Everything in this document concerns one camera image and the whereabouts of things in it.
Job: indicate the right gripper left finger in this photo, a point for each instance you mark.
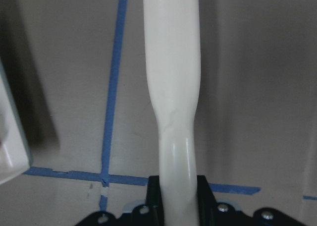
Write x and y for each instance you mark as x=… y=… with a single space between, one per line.
x=154 y=199

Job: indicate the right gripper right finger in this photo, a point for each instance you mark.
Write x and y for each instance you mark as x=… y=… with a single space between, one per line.
x=207 y=203

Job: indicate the white plastic dustpan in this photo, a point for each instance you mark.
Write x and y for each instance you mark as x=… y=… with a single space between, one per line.
x=15 y=154

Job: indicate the white hand brush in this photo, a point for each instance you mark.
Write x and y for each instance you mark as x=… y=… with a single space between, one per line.
x=173 y=68

